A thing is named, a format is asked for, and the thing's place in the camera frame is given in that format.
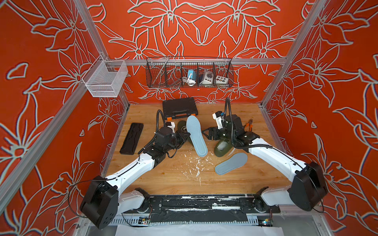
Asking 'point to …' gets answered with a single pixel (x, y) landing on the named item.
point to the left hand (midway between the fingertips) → (192, 133)
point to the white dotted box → (220, 79)
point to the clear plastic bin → (105, 78)
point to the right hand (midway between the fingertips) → (203, 131)
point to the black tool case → (177, 109)
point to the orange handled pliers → (250, 123)
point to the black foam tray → (130, 144)
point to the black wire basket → (167, 72)
